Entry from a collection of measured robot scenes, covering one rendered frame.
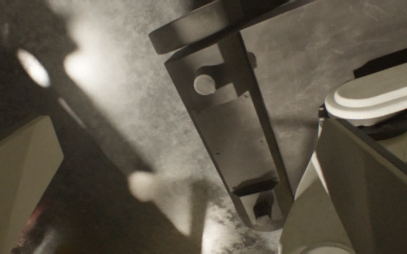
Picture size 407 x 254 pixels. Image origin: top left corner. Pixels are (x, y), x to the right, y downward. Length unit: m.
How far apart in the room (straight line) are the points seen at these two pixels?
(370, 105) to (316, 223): 0.20
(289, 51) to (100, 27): 0.49
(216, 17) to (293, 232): 0.35
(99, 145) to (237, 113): 0.55
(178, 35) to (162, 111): 0.33
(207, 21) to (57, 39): 0.49
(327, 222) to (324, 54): 0.33
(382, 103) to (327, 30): 0.17
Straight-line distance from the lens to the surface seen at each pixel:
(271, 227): 0.70
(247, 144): 0.52
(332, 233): 0.23
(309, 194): 0.31
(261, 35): 0.46
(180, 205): 0.95
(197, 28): 0.43
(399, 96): 0.39
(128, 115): 0.77
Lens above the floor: 0.62
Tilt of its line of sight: 60 degrees down
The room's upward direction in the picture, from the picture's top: 167 degrees counter-clockwise
